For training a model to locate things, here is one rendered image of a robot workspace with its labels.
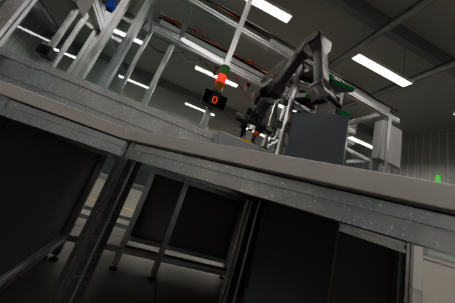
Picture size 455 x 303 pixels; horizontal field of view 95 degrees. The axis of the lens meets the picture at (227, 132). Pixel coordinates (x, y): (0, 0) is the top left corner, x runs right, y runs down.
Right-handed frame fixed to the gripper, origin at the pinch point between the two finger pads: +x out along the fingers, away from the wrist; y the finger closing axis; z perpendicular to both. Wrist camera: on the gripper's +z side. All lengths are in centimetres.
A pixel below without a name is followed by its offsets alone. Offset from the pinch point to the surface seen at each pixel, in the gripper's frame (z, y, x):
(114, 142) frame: -36, 45, 7
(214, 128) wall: 1030, -202, 348
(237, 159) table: -57, 21, -11
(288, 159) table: -62, 15, -16
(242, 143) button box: -28.9, 11.0, -3.9
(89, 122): -36, 52, 4
